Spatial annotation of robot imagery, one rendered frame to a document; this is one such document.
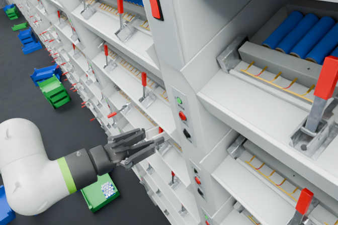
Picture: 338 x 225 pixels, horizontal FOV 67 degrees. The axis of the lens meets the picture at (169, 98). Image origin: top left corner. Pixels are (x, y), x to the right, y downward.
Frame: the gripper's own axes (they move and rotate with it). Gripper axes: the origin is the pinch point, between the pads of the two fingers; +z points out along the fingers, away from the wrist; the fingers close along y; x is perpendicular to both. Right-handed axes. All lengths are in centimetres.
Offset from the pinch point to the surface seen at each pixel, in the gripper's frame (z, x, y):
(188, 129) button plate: -6.4, 19.6, 23.5
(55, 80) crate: -2, -80, -243
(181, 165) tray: 1.3, -6.3, 8.9
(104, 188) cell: -8, -89, -71
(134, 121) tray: 0.1, -7.0, -19.5
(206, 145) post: -5.5, 18.3, 27.4
